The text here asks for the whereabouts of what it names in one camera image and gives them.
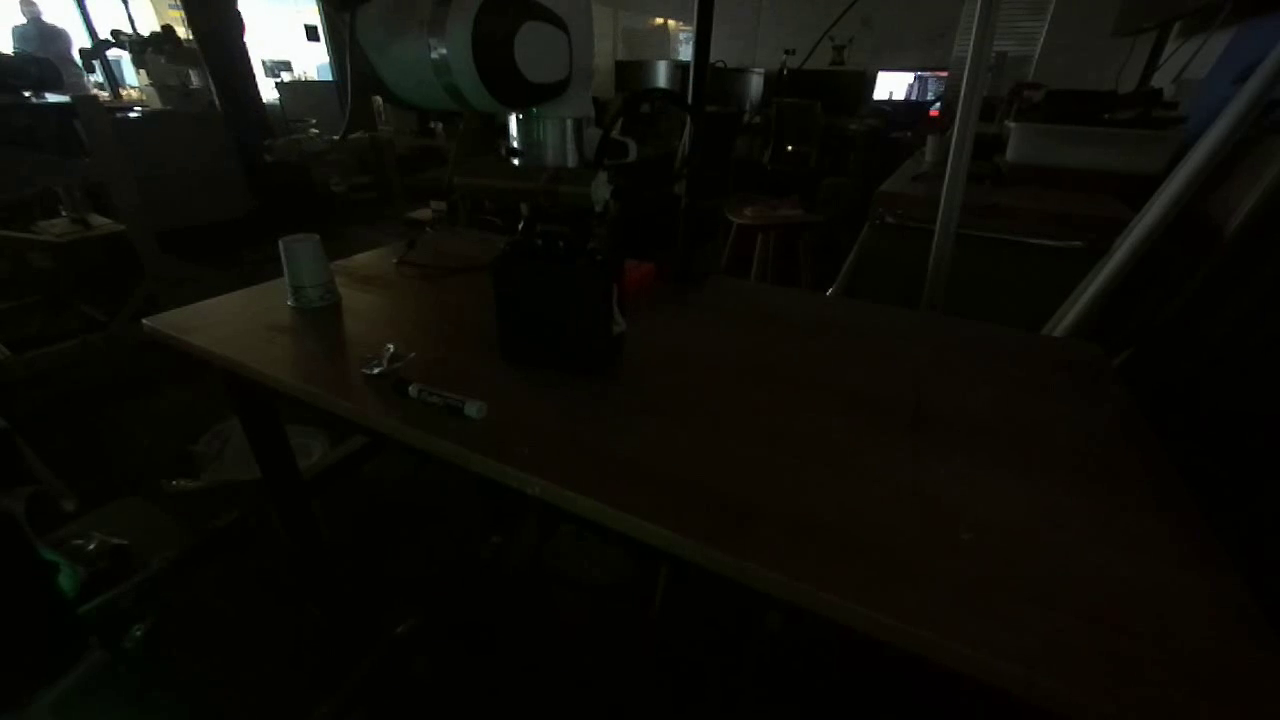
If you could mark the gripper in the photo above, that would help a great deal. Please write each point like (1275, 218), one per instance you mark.
(555, 218)

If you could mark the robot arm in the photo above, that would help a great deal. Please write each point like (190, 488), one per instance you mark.
(420, 50)

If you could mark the white towel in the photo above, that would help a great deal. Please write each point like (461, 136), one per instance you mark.
(618, 320)

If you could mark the red object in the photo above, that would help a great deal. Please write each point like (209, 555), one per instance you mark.
(638, 278)

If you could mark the black pole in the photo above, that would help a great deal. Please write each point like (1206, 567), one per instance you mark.
(701, 120)

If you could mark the black and white marker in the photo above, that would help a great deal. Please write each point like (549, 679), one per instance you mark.
(445, 398)

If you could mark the wooden stool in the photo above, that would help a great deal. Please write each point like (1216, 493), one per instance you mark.
(770, 215)

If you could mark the silver binder clip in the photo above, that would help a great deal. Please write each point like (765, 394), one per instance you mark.
(385, 360)

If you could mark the white paper cup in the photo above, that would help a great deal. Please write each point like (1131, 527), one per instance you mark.
(305, 265)

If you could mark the window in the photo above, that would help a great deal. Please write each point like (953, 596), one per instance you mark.
(285, 40)

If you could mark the monitor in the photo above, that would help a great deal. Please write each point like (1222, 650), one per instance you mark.
(908, 85)

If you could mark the grey metal stand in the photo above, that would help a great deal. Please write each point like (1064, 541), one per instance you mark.
(960, 150)

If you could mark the person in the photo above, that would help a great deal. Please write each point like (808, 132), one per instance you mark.
(48, 45)

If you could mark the white plastic bin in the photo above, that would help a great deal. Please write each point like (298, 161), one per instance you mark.
(1090, 145)

